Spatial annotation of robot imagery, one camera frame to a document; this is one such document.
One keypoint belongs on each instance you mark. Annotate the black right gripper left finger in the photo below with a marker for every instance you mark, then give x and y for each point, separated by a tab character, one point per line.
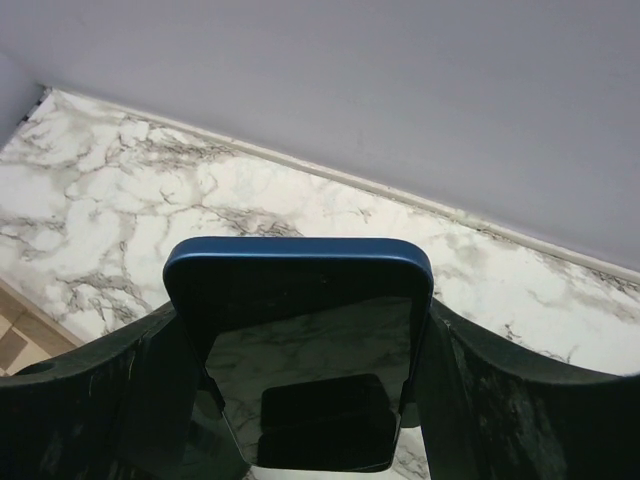
116	408

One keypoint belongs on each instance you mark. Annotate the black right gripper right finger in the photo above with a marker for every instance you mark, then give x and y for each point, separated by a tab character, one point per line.
491	409

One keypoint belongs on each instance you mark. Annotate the black phone stand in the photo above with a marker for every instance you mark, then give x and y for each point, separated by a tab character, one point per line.
220	440

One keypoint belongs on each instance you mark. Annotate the black phone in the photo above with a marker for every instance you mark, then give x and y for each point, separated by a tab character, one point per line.
311	343

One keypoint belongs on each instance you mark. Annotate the wooden chessboard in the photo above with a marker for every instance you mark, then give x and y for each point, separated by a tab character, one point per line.
28	335

